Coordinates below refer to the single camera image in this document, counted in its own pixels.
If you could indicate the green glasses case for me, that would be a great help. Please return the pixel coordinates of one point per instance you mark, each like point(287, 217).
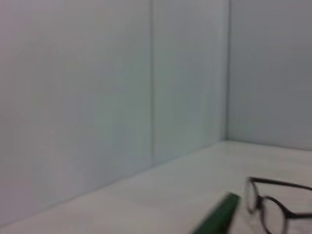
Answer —
point(219, 214)

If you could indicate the black glasses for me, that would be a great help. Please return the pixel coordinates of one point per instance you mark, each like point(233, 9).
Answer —
point(280, 183)

